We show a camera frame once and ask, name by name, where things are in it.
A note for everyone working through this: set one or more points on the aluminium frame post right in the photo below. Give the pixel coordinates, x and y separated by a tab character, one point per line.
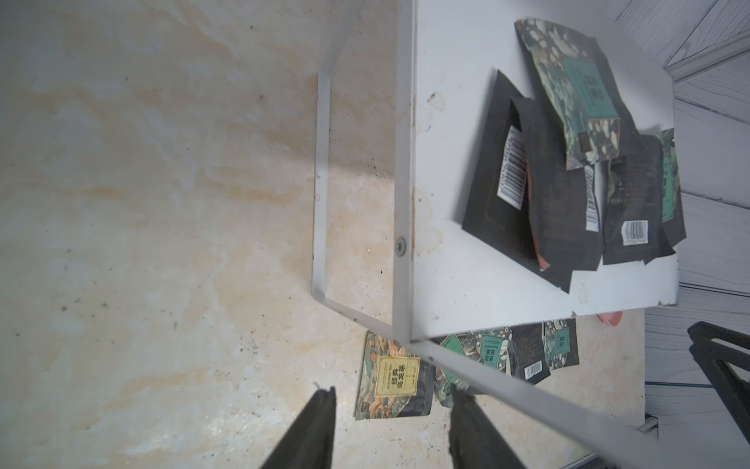
709	58

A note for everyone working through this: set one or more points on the black tea bag text back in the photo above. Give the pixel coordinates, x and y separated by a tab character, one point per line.
563	225

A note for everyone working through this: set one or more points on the oolong tea bag yellow label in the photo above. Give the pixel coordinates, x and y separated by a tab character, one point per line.
393	382

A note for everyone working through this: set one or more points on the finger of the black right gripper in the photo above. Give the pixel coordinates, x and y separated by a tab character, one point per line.
718	351

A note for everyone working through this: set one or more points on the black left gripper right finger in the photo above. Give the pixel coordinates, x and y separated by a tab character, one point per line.
474	442

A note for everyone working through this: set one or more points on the black tea bag barcode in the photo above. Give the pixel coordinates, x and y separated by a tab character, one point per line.
527	354

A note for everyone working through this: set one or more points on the black tea bag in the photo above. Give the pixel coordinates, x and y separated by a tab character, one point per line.
497	210
644	217

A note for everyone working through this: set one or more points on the green label tea bag pile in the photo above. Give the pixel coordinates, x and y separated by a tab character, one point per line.
490	347

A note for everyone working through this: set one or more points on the white two-tier shelf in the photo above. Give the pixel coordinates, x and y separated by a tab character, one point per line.
445	55

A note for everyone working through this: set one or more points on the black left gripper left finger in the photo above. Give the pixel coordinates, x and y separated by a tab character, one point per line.
309	442

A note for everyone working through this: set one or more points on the floral tea bag green label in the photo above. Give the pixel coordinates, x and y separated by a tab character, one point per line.
560	344

